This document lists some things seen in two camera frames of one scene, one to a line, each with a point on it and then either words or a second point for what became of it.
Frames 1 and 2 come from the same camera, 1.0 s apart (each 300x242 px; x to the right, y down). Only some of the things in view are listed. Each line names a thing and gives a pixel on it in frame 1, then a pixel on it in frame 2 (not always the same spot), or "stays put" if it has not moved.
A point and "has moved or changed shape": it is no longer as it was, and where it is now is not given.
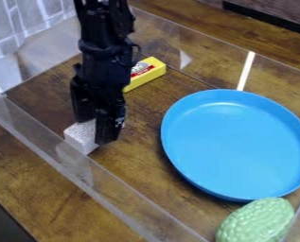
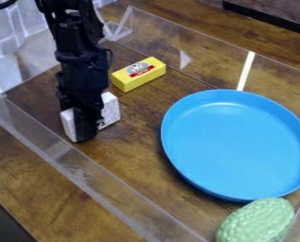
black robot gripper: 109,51 to 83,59
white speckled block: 81,135 has moved or changed shape
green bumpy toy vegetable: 259,220 stays put
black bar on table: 266,17 stays put
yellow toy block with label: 146,71 stays put
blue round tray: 235,146 stays put
